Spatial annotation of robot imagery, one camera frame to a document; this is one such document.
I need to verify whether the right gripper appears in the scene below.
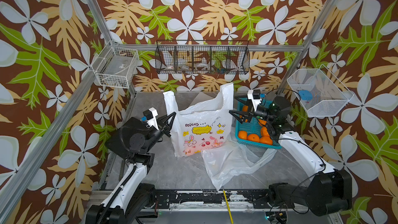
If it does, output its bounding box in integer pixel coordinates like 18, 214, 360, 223
231, 96, 277, 127

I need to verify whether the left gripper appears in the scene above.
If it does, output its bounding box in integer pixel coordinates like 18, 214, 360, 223
143, 112, 173, 155

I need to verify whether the teal plastic basket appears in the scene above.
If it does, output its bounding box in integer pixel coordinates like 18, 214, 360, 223
235, 96, 290, 149

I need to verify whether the printed white plastic bag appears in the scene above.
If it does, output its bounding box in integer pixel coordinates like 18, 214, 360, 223
163, 83, 234, 157

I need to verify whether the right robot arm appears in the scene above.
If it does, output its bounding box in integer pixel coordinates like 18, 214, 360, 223
230, 90, 352, 216

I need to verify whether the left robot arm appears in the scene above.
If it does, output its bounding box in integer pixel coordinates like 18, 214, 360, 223
85, 108, 176, 224

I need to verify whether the orange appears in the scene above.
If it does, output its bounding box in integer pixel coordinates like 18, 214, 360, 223
260, 127, 269, 137
238, 131, 248, 140
260, 136, 273, 146
242, 105, 248, 122
257, 119, 267, 126
247, 134, 260, 143

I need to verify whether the black box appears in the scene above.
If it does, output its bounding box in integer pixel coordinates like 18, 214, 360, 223
105, 117, 135, 159

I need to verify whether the blue object in basket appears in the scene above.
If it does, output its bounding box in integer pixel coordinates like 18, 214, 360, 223
298, 90, 313, 102

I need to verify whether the yellow stick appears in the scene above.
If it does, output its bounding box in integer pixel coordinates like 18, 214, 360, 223
222, 187, 234, 224

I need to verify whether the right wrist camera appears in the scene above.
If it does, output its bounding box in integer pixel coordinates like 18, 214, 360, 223
247, 89, 262, 111

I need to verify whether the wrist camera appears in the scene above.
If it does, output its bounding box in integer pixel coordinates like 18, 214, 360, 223
141, 107, 158, 129
247, 89, 262, 111

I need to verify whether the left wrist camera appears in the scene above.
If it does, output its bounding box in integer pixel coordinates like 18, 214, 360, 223
141, 107, 158, 129

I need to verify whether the black wire basket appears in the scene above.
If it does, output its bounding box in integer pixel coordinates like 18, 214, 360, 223
154, 40, 250, 75

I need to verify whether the white wire basket left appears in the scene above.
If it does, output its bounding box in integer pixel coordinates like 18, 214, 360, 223
92, 41, 140, 89

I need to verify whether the white wire basket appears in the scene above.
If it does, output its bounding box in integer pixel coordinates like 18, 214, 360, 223
287, 65, 354, 118
92, 41, 140, 89

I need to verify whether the white wire basket right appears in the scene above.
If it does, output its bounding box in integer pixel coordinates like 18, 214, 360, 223
287, 65, 354, 118

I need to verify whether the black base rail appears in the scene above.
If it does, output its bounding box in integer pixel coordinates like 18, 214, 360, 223
144, 189, 286, 210

